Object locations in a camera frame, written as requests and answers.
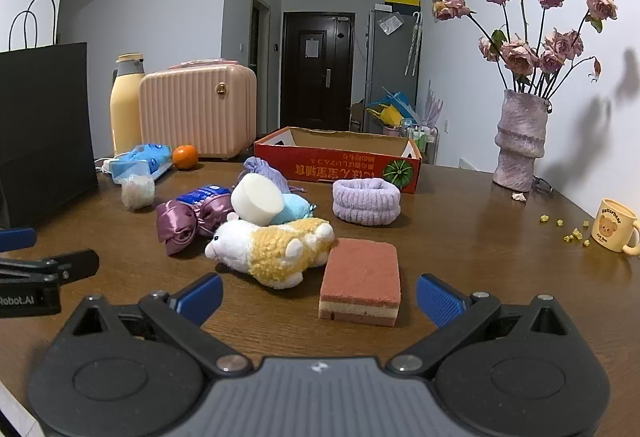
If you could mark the blue and yellow bags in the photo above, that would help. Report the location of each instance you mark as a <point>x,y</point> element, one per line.
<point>392,109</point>

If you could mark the purple fluffy plush toy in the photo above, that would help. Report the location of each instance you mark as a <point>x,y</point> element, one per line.
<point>345,208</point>

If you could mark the side room doorway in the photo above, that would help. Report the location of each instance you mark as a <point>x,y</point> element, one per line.
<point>259,72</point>

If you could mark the purple satin scrunchie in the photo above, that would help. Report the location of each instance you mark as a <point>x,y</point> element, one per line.
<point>175,227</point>

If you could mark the pink cloth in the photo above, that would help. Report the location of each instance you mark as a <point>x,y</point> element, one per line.
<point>200,64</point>

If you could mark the white charger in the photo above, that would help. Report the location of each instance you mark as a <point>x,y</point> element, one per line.
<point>106,164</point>

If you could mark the eyeglasses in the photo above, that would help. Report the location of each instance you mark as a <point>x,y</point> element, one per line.
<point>542,188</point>

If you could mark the dark entrance door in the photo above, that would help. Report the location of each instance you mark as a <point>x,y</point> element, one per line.
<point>315,72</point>

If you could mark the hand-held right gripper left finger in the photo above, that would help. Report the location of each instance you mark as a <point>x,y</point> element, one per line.
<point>202,299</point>

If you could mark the metal trolley rack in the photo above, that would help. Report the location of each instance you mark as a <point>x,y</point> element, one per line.
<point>422,142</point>

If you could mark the clear bag of cotton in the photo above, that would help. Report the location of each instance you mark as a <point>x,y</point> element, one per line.
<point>137,192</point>

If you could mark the purple wall decoration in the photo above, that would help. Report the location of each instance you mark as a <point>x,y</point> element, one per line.
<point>434,107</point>

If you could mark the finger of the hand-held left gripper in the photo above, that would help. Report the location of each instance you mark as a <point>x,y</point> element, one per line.
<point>75,262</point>
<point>17,239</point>

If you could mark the red cardboard box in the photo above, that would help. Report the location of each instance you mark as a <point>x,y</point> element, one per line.
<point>320,167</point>

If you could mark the grey refrigerator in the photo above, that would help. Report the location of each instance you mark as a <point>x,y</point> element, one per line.
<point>390,62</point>

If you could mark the fallen pink petal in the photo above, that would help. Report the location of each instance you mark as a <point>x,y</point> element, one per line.
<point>518,197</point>

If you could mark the clear plastic bag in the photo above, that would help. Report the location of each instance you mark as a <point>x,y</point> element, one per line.
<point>391,23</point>

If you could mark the purple textured vase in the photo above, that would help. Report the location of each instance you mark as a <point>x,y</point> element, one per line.
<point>520,142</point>

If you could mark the pink layered sponge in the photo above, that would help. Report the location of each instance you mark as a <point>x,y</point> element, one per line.
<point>360,277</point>

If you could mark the pink ribbed suitcase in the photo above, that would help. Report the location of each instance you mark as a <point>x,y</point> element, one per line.
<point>200,112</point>

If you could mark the small blue tissue pack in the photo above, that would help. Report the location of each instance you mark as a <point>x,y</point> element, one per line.
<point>205,193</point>

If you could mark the orange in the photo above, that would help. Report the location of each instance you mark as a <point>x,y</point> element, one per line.
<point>185,157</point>

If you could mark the folded clear umbrella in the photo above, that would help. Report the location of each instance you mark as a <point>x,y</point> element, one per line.
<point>414,42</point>

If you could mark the large blue tissue pack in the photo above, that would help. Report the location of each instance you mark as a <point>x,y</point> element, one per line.
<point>147,157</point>

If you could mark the black paper bag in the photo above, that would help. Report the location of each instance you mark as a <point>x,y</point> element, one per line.
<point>45,127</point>

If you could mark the light blue plush cloth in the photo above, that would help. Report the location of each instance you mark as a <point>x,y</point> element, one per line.
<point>294,209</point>

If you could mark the bunch of dried pink roses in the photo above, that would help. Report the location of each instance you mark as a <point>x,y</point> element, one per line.
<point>520,54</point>

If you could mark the white and yellow plush toy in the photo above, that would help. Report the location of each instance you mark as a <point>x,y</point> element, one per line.
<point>270,252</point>

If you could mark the white round sponge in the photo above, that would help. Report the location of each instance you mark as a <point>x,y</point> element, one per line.
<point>255,199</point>

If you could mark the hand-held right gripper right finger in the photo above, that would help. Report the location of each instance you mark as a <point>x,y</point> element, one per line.
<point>440,301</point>

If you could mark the yellow thermos bottle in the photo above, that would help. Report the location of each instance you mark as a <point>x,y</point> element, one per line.
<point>126,112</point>

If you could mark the yellow bear mug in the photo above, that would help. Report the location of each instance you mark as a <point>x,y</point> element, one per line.
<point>611,227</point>

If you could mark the yellow and black box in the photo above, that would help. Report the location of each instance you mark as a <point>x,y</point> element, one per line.
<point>400,1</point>

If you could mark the brown cardboard box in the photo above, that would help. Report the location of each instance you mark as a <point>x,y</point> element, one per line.
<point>357,117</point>

